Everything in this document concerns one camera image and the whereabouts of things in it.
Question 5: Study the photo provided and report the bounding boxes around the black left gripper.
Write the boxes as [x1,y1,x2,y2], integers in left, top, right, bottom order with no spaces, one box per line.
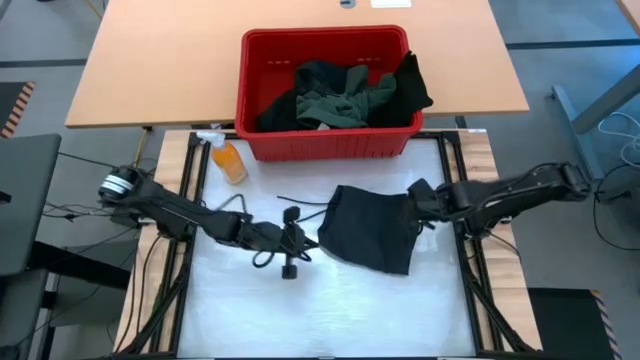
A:
[247,206,320,280]

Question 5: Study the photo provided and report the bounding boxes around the dark navy shorts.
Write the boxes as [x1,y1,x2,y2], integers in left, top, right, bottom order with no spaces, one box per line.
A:
[276,184,422,277]

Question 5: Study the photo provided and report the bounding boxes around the black trousers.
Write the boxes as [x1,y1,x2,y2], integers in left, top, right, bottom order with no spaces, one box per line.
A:
[367,49,435,129]

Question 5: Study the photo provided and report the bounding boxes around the green button shirt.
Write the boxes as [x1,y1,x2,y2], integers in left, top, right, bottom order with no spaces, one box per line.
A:
[295,64,399,130]

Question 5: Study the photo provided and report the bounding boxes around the red plastic laundry basket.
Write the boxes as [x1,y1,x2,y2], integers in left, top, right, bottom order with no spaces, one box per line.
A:
[234,24,425,162]

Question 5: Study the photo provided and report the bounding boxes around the orange spray bottle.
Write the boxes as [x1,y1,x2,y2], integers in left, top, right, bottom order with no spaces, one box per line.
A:
[195,130,249,186]

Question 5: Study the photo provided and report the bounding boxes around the dark denim jeans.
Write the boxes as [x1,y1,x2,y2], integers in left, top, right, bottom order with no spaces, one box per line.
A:
[256,59,352,134]

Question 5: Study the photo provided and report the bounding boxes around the grey metal desk leg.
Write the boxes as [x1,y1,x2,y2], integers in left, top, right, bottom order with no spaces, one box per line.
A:
[551,63,640,181]

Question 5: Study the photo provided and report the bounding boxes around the light wooden desk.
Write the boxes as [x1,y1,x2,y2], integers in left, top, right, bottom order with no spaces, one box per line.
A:
[64,0,531,130]

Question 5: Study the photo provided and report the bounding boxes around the dark grey office chair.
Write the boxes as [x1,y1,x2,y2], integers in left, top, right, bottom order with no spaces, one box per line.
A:
[0,132,132,360]

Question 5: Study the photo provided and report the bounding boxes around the black aluminium table frame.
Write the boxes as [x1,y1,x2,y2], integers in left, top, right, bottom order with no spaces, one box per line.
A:
[112,128,544,360]

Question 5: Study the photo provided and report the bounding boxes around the yellow cable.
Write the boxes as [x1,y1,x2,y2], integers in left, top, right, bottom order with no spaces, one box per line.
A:
[131,127,151,184]

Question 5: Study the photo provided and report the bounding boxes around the white floor cable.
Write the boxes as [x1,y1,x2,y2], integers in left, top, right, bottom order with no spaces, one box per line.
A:
[597,110,640,169]

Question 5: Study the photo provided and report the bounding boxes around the black floor cable bundle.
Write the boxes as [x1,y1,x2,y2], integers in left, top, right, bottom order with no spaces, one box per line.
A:
[42,149,159,227]

